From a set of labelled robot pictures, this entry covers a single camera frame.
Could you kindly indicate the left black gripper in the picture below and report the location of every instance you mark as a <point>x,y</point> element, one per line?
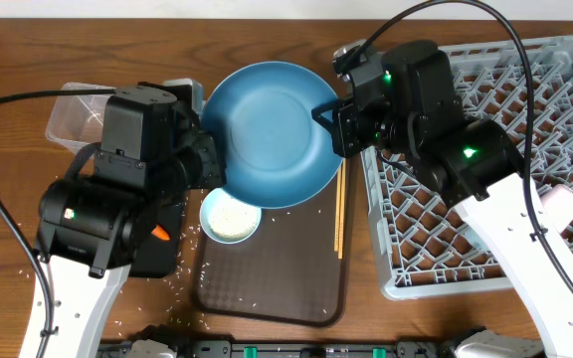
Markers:
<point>216,166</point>

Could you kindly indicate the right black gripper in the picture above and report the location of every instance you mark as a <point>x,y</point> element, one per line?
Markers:
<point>346,125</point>

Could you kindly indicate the large blue plate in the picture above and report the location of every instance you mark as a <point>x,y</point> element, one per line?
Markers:
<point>276,155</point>

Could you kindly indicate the orange carrot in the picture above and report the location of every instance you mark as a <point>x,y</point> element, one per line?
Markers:
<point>160,233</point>

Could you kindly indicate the pink cup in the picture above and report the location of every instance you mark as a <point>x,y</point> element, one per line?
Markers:
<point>558,204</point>

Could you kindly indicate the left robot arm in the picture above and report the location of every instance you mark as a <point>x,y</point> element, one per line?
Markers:
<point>94,220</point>

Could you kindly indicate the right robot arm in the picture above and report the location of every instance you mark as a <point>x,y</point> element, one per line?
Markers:
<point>404,101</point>

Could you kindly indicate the grey plastic dishwasher rack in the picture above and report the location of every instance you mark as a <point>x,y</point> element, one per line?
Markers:
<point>421,247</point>

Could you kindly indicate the wooden chopstick left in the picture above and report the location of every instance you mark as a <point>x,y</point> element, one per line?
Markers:
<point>337,206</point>

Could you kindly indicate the wooden chopstick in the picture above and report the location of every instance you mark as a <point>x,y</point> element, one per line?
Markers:
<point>341,209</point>
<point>337,206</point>

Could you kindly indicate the wooden chopstick right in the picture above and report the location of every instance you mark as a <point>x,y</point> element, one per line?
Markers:
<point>341,209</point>

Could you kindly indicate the light blue rice bowl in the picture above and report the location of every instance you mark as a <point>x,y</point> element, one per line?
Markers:
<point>227,220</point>

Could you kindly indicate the black plastic tray bin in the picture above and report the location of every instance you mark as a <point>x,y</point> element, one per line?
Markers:
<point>156,258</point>

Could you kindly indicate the dark brown serving tray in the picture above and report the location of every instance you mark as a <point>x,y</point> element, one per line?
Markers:
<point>286,271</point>

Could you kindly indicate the clear plastic bin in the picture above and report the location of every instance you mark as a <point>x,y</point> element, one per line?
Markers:
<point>77,120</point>

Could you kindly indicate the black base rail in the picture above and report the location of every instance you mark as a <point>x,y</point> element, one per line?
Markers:
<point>228,349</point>

